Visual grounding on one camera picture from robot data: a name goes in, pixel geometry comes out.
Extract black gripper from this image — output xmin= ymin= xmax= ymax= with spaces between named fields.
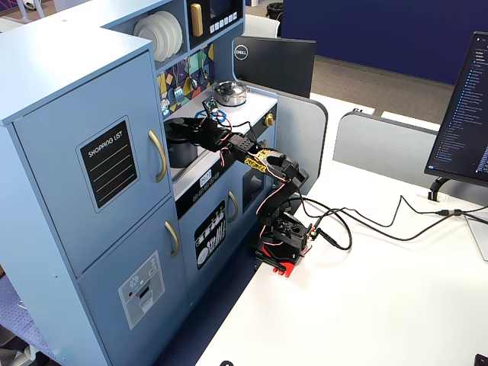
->
xmin=178 ymin=116 xmax=233 ymax=153

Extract black pot lid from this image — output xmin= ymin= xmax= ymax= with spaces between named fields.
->
xmin=163 ymin=117 xmax=196 ymax=136

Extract red black robot base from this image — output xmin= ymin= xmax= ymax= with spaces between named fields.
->
xmin=249 ymin=213 xmax=318 ymax=278

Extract silver pot with lid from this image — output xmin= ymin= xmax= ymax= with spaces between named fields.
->
xmin=212 ymin=80 xmax=249 ymax=108

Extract dark gray pot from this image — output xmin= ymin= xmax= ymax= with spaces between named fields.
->
xmin=166 ymin=131 xmax=200 ymax=169

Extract black shopping list sticker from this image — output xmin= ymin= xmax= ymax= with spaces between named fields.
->
xmin=79 ymin=120 xmax=140 ymax=210

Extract white toy plate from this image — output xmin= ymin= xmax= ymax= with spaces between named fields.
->
xmin=146 ymin=13 xmax=178 ymax=59
xmin=133 ymin=17 xmax=169 ymax=63
xmin=154 ymin=10 xmax=185 ymax=55

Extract black Dell monitor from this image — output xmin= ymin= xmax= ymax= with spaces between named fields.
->
xmin=231 ymin=35 xmax=318 ymax=100

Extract black white dishwasher sticker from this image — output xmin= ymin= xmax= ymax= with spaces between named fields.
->
xmin=193 ymin=200 xmax=228 ymax=271

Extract gray desk divider rounded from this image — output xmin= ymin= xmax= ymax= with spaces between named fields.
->
xmin=274 ymin=92 xmax=329 ymax=188

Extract black toy microwave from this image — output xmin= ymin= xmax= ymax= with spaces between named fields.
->
xmin=186 ymin=0 xmax=246 ymax=50

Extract white chair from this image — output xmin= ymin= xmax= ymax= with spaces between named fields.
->
xmin=243 ymin=14 xmax=281 ymax=40

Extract light blue toy kitchen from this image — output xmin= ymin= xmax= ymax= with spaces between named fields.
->
xmin=0 ymin=0 xmax=280 ymax=366

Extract gray ice dispenser sticker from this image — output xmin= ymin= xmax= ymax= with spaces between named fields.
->
xmin=117 ymin=250 xmax=166 ymax=330

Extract gray desk divider low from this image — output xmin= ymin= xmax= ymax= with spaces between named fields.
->
xmin=332 ymin=111 xmax=440 ymax=188

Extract dark blue partition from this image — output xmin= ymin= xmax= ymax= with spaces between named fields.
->
xmin=280 ymin=0 xmax=488 ymax=87

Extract black monitor showing code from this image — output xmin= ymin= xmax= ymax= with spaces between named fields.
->
xmin=423 ymin=30 xmax=488 ymax=188

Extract gray laptop stand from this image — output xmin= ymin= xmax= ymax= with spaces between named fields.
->
xmin=465 ymin=212 xmax=488 ymax=262

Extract blue stove burner ring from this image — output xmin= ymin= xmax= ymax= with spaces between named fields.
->
xmin=194 ymin=108 xmax=229 ymax=122

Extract small wrist camera board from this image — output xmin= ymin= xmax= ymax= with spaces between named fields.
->
xmin=201 ymin=96 xmax=220 ymax=116

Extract gold fridge door handle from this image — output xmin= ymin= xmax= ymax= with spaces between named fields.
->
xmin=147 ymin=129 xmax=169 ymax=184

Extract gold dishwasher door handle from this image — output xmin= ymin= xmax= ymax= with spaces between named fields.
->
xmin=226 ymin=190 xmax=239 ymax=223

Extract gold freezer door handle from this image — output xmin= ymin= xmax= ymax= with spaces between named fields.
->
xmin=164 ymin=220 xmax=181 ymax=258

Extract gold microwave handle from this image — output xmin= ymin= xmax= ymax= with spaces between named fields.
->
xmin=190 ymin=2 xmax=204 ymax=37

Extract long black cable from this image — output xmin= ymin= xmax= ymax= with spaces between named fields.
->
xmin=299 ymin=193 xmax=488 ymax=252

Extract black monitor mount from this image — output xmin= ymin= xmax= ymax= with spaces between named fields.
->
xmin=427 ymin=176 xmax=451 ymax=202

